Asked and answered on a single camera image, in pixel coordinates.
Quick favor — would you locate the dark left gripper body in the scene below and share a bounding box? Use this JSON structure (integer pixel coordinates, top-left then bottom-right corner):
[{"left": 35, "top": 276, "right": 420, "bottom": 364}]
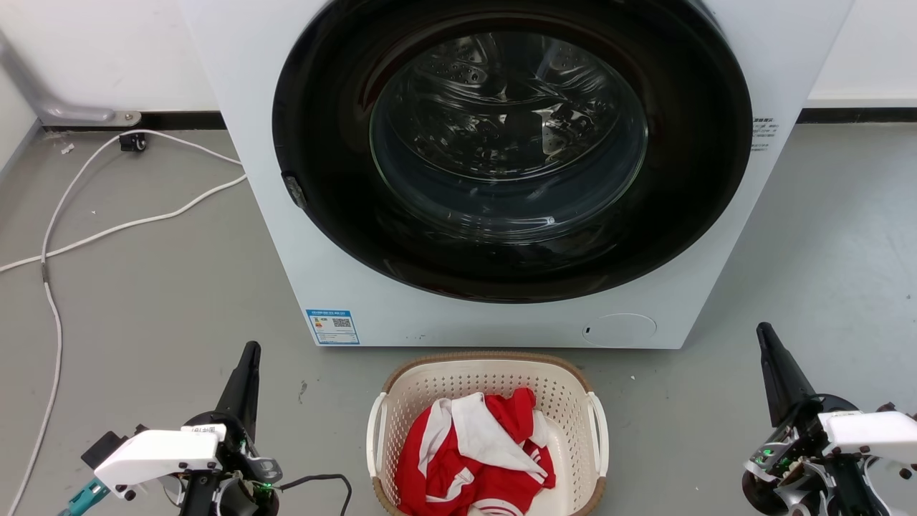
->
[{"left": 174, "top": 411, "right": 283, "bottom": 516}]

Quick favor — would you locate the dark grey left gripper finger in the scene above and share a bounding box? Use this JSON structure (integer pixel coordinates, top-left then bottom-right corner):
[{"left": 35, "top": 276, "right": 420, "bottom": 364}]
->
[{"left": 213, "top": 341, "right": 262, "bottom": 442}]

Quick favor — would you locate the thin black left gripper cable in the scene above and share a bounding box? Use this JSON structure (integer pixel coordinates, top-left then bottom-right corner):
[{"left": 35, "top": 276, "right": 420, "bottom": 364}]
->
[{"left": 277, "top": 473, "right": 353, "bottom": 516}]

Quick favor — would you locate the thick white power cable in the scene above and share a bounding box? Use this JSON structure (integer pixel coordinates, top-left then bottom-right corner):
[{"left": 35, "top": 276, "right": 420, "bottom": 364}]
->
[{"left": 0, "top": 174, "right": 248, "bottom": 274}]

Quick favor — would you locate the red and white garment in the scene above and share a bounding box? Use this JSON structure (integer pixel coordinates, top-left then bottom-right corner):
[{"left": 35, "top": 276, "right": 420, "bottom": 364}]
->
[{"left": 395, "top": 388, "right": 557, "bottom": 516}]

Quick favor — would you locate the blue energy label sticker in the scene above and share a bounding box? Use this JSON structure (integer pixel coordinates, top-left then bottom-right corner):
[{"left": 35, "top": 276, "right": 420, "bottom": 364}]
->
[{"left": 306, "top": 309, "right": 360, "bottom": 346}]

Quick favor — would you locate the round white filter cover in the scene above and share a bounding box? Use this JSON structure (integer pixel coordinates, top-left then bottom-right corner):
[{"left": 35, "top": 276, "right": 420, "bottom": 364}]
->
[{"left": 581, "top": 313, "right": 658, "bottom": 349}]

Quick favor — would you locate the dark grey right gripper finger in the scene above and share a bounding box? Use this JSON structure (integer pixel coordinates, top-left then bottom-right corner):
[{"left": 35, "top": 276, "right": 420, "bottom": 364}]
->
[{"left": 757, "top": 322, "right": 818, "bottom": 429}]

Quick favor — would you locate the black round washer door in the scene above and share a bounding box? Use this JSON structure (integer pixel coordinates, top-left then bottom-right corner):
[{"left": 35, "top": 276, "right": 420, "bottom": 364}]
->
[{"left": 272, "top": 0, "right": 754, "bottom": 304}]

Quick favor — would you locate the white front-load washing machine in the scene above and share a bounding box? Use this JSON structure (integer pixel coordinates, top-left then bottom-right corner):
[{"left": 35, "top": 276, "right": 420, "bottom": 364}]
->
[{"left": 178, "top": 0, "right": 856, "bottom": 350}]

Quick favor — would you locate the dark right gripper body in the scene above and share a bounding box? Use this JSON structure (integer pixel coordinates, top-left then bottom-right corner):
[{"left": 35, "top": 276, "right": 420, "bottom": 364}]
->
[{"left": 741, "top": 393, "right": 860, "bottom": 516}]

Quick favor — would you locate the thin white hose cable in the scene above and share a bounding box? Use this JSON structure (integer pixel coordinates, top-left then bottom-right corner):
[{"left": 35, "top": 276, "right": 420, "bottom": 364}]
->
[{"left": 6, "top": 130, "right": 244, "bottom": 516}]

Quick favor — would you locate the cream perforated laundry basket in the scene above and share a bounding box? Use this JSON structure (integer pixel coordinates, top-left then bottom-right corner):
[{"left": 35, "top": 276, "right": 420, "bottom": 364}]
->
[{"left": 366, "top": 351, "right": 610, "bottom": 516}]

